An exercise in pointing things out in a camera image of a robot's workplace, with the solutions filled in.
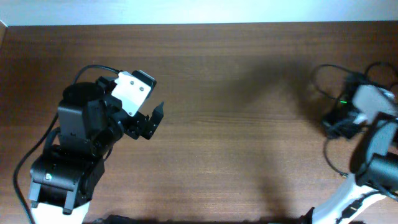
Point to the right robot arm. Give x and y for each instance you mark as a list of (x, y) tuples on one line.
[(373, 169)]

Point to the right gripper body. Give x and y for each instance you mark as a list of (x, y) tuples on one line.
[(337, 121)]

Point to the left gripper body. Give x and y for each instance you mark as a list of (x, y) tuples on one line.
[(138, 127)]

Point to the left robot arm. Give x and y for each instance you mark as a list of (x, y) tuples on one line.
[(93, 117)]

